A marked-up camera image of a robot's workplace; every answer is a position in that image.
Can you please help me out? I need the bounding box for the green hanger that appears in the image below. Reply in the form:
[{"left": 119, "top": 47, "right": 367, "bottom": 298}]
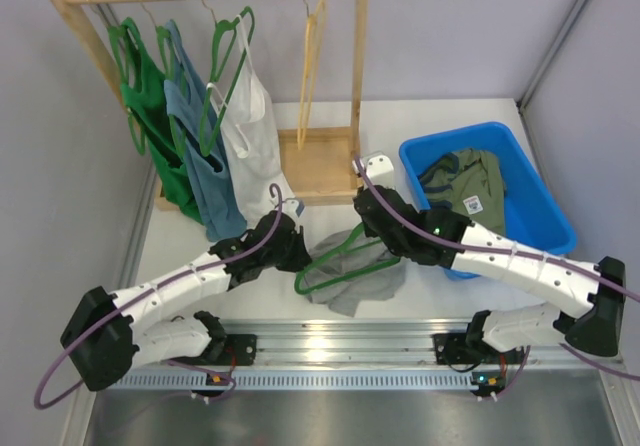
[
  {"left": 138, "top": 0, "right": 186, "bottom": 159},
  {"left": 198, "top": 6, "right": 255, "bottom": 156},
  {"left": 104, "top": 21, "right": 146, "bottom": 156},
  {"left": 293, "top": 223, "right": 401, "bottom": 296}
]

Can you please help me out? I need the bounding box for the grey tank top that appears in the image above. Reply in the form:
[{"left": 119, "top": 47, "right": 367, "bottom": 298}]
[{"left": 294, "top": 226, "right": 406, "bottom": 317}]

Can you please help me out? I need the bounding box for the yellow hanger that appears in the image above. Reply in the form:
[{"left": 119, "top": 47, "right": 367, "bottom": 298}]
[{"left": 296, "top": 0, "right": 327, "bottom": 151}]

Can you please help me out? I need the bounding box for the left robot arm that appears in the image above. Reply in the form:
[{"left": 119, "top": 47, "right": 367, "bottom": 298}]
[{"left": 61, "top": 211, "right": 311, "bottom": 392}]

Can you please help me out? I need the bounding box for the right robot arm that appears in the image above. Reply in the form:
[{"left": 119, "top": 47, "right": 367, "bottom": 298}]
[{"left": 354, "top": 186, "right": 626, "bottom": 363}]

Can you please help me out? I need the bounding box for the white tank top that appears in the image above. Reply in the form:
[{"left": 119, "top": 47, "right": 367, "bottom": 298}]
[{"left": 207, "top": 14, "right": 295, "bottom": 228}]

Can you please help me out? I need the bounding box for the blue tank top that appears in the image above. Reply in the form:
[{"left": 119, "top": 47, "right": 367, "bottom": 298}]
[{"left": 164, "top": 20, "right": 247, "bottom": 243}]

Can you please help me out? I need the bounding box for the green tank top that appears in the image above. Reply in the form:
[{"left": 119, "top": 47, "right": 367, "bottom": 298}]
[{"left": 119, "top": 17, "right": 202, "bottom": 223}]

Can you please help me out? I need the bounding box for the green hanger under white top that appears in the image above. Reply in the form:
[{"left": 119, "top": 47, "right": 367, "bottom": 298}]
[{"left": 198, "top": 6, "right": 255, "bottom": 156}]

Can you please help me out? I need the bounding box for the green hanger under blue top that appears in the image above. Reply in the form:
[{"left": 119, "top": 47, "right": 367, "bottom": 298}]
[{"left": 138, "top": 0, "right": 186, "bottom": 159}]

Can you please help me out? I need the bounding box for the wooden clothes rack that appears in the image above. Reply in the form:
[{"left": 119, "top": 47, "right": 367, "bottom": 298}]
[{"left": 50, "top": 0, "right": 368, "bottom": 206}]

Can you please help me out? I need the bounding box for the olive green shirt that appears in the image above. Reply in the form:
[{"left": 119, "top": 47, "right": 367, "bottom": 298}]
[{"left": 418, "top": 148, "right": 507, "bottom": 235}]

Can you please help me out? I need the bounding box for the blue plastic bin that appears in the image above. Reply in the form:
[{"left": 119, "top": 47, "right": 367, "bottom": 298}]
[{"left": 399, "top": 122, "right": 577, "bottom": 255}]

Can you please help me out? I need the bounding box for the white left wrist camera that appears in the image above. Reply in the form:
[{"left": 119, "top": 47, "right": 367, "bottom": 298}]
[{"left": 282, "top": 198, "right": 305, "bottom": 220}]

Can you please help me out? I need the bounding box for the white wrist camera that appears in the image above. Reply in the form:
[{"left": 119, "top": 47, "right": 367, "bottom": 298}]
[
  {"left": 282, "top": 198, "right": 305, "bottom": 220},
  {"left": 352, "top": 152, "right": 395, "bottom": 189}
]

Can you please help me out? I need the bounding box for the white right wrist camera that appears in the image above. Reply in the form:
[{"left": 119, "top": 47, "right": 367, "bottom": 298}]
[{"left": 352, "top": 152, "right": 395, "bottom": 189}]

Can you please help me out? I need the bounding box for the aluminium mounting rail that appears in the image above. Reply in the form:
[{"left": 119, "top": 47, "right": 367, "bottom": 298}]
[{"left": 124, "top": 318, "right": 616, "bottom": 370}]

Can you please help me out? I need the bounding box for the slotted grey cable duct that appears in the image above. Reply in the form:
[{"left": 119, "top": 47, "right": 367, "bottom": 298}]
[{"left": 111, "top": 368, "right": 478, "bottom": 391}]

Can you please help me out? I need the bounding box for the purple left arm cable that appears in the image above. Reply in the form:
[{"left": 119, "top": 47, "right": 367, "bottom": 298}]
[{"left": 33, "top": 183, "right": 285, "bottom": 410}]

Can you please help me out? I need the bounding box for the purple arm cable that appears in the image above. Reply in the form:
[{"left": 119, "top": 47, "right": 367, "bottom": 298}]
[
  {"left": 352, "top": 155, "right": 640, "bottom": 382},
  {"left": 33, "top": 183, "right": 285, "bottom": 410}
]

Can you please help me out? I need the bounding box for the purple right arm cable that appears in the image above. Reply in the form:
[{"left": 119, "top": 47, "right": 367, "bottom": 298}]
[{"left": 352, "top": 155, "right": 640, "bottom": 382}]

